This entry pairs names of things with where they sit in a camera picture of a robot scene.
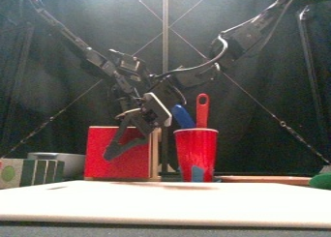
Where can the wooden drawer box red front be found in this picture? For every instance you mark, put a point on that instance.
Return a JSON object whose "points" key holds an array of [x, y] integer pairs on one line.
{"points": [[97, 150]]}

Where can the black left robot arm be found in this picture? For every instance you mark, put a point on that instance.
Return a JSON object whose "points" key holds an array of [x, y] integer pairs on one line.
{"points": [[65, 31]]}

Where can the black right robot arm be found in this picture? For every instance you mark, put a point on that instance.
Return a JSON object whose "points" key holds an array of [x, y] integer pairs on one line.
{"points": [[250, 34]]}

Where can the blue toy utensil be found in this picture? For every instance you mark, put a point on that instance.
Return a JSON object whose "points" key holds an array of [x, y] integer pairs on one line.
{"points": [[184, 116]]}

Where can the red plastic cup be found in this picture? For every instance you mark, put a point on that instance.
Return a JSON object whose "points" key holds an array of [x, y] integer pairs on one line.
{"points": [[197, 150]]}

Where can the white plastic cutting board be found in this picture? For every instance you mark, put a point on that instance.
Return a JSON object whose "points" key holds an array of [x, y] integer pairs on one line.
{"points": [[164, 202]]}

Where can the green striped toy block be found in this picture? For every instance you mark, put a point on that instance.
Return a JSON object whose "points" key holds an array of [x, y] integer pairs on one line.
{"points": [[39, 173]]}

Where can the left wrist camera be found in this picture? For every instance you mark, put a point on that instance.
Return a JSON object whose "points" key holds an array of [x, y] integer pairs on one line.
{"points": [[130, 63]]}

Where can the grey vertical frame pole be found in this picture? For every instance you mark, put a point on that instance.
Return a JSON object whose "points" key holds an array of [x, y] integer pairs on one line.
{"points": [[166, 28]]}

